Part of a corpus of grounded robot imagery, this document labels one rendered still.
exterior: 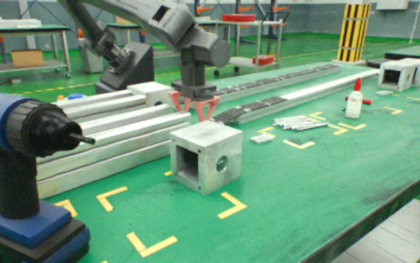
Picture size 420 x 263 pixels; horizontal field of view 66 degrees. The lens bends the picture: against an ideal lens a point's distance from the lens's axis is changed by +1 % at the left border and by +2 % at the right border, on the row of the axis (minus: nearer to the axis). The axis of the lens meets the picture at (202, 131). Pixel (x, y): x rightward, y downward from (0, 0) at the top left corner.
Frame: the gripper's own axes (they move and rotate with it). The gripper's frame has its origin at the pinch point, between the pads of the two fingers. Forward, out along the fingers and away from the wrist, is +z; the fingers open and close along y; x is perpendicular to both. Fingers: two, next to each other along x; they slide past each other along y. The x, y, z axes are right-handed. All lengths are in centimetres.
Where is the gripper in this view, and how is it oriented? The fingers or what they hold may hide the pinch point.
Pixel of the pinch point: (193, 119)
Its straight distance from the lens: 79.3
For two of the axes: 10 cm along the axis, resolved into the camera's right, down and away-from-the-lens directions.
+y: 6.6, 2.8, -6.9
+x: 7.5, -2.4, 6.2
